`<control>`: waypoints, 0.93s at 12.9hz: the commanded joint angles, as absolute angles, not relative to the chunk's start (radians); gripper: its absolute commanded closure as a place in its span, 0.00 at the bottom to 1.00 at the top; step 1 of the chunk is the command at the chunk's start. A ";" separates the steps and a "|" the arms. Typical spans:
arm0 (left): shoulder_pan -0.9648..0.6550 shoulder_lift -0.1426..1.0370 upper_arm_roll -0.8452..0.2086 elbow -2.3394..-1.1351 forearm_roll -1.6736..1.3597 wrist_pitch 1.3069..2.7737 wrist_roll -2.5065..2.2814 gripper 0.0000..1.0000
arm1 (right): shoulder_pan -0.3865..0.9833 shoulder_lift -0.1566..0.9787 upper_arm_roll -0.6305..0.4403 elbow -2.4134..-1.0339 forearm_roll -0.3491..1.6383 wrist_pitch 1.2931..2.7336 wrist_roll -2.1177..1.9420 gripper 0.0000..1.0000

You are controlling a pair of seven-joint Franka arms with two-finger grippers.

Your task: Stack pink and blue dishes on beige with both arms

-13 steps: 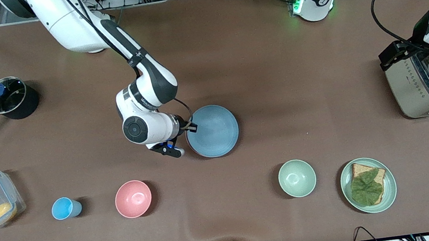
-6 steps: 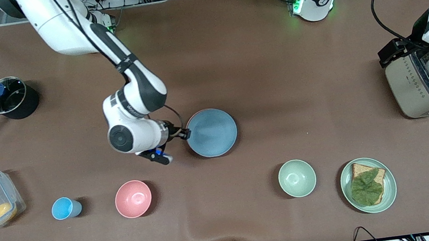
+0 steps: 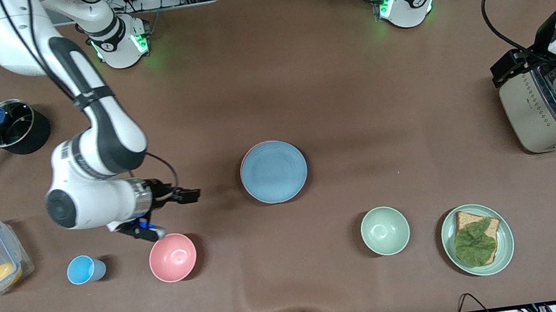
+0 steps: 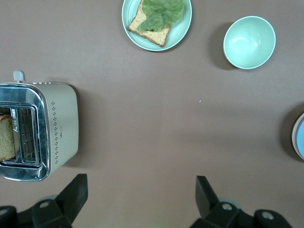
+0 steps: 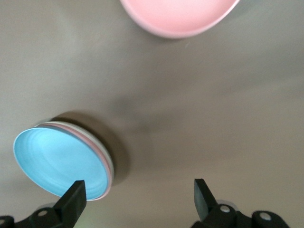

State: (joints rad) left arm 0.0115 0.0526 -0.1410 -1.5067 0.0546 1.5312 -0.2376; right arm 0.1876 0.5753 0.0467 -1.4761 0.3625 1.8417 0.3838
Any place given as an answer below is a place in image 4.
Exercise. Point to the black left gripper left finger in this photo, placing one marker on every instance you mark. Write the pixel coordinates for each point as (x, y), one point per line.
(71, 199)

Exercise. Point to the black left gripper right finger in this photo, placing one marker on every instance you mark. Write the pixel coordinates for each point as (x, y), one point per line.
(206, 199)

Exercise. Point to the blue plate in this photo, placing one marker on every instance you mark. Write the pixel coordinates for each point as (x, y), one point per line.
(301, 140)

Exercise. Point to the beige chrome toaster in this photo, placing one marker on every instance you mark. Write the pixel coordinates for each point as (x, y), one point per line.
(64, 123)

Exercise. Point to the brown toast slice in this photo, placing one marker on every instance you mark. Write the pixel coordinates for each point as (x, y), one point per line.
(7, 140)

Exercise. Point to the beige plate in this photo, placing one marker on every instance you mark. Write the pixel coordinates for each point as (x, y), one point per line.
(292, 140)

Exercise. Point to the green bowl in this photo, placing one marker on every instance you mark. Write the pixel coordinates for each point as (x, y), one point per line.
(249, 42)

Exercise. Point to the brown bread slice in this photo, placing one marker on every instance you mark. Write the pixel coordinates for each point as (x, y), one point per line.
(154, 36)

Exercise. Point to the green plate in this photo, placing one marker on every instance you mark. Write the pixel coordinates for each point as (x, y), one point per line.
(183, 28)

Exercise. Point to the green lettuce leaf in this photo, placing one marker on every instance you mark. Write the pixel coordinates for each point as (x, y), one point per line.
(164, 12)

